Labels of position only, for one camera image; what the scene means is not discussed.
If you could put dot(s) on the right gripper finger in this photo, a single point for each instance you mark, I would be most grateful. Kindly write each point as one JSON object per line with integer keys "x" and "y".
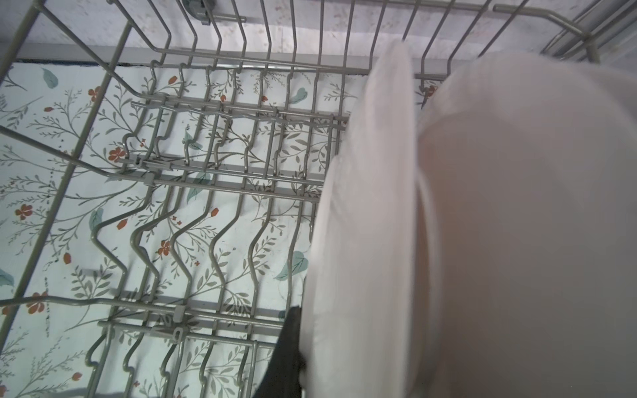
{"x": 282, "y": 376}

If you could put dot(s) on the white round plate one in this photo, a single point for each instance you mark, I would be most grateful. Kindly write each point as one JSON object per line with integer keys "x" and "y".
{"x": 356, "y": 323}

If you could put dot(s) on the white round plate two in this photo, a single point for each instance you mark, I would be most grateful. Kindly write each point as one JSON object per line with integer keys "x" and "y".
{"x": 530, "y": 168}

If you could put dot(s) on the grey wire dish rack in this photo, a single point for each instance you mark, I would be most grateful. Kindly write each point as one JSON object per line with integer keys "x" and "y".
{"x": 162, "y": 164}

